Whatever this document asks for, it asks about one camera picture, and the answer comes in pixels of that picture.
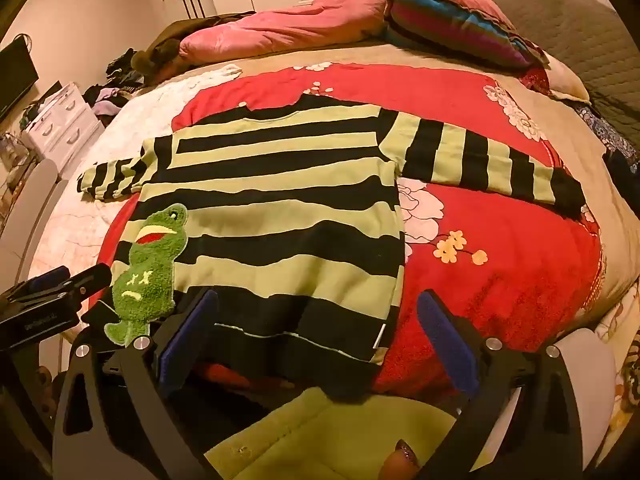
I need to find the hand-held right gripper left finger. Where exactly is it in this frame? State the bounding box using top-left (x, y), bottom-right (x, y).
top-left (52, 287), bottom-right (221, 480)

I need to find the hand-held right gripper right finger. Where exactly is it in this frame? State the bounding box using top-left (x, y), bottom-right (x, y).
top-left (416, 289), bottom-right (588, 480)

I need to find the pink quilt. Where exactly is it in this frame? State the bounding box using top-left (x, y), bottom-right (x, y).
top-left (178, 0), bottom-right (396, 66)

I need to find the blue floral cloth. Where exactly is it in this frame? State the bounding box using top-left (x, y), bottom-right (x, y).
top-left (575, 102), bottom-right (626, 157)

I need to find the beige bed sheet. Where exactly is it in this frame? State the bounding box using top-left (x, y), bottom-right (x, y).
top-left (27, 40), bottom-right (640, 461)

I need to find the person's right hand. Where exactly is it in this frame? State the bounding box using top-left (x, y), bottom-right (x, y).
top-left (385, 439), bottom-right (421, 480)

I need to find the cream pillow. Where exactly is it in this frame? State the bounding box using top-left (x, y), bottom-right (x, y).
top-left (542, 50), bottom-right (591, 103)

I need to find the brown fur-trimmed coat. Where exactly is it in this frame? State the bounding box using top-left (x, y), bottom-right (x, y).
top-left (131, 10), bottom-right (256, 86)

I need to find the pink pillow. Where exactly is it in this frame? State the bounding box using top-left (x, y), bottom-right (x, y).
top-left (440, 0), bottom-right (516, 31)

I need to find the red floral blanket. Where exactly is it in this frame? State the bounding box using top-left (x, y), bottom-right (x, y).
top-left (97, 62), bottom-right (603, 401)

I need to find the pile of clothes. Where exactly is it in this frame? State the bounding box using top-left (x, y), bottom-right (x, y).
top-left (82, 47), bottom-right (151, 123)

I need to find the green black striped frog sweater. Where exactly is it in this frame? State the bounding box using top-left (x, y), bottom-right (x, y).
top-left (76, 94), bottom-right (587, 366)

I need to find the multicolour striped pillow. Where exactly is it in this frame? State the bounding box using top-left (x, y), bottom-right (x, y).
top-left (382, 0), bottom-right (551, 71)

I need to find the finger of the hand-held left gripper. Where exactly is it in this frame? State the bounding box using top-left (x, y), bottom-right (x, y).
top-left (0, 266), bottom-right (72, 307)
top-left (65, 262), bottom-right (113, 307)

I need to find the white drawer cabinet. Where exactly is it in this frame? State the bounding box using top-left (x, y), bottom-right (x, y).
top-left (22, 82), bottom-right (106, 181)

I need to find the grey chair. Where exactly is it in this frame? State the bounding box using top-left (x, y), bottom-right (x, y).
top-left (0, 157), bottom-right (68, 291)

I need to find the black television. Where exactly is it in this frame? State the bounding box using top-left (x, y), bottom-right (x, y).
top-left (0, 35), bottom-right (40, 123)

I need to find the dark clothes heap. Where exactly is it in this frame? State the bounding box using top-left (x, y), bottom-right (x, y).
top-left (602, 147), bottom-right (640, 221)

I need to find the grey quilted headboard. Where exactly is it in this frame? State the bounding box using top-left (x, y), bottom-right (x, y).
top-left (457, 0), bottom-right (640, 156)

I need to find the person's green garment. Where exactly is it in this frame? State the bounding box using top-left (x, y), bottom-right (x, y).
top-left (205, 387), bottom-right (496, 480)

